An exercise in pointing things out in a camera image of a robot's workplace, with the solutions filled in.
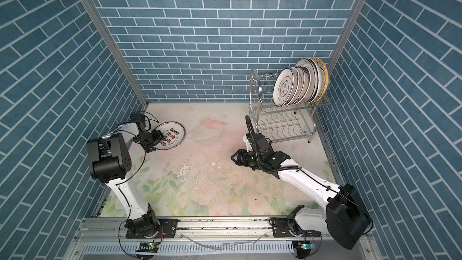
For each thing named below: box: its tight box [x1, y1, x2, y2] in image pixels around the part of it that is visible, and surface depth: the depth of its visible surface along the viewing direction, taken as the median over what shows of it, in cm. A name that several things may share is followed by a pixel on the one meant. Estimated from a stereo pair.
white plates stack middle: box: [287, 57, 321, 106], surface depth 76 cm
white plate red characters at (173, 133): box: [153, 121, 186, 150], surface depth 106 cm
